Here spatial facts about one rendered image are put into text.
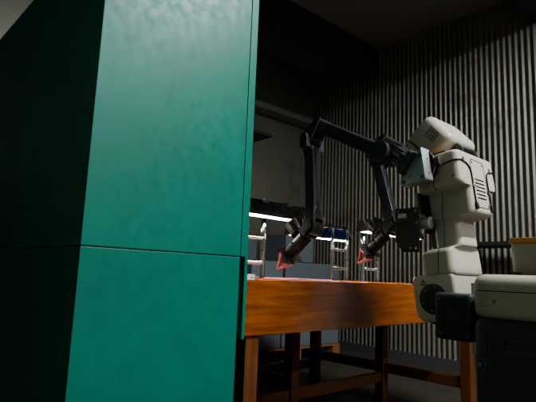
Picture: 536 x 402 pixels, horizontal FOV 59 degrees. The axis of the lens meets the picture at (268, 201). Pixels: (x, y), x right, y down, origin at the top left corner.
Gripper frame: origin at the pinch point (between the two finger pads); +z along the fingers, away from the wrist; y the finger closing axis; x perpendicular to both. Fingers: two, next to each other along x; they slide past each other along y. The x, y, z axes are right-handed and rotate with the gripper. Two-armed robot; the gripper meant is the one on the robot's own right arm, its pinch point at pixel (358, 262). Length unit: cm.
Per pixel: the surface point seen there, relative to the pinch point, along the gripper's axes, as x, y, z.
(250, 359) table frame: 35, 76, 14
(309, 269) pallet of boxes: -112, -158, 132
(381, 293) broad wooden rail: 19.3, 0.8, -1.1
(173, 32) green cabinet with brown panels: -36, 118, -54
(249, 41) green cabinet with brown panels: -43, 88, -59
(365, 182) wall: -191, -251, 68
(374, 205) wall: -162, -251, 77
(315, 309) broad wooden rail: 24, 45, 3
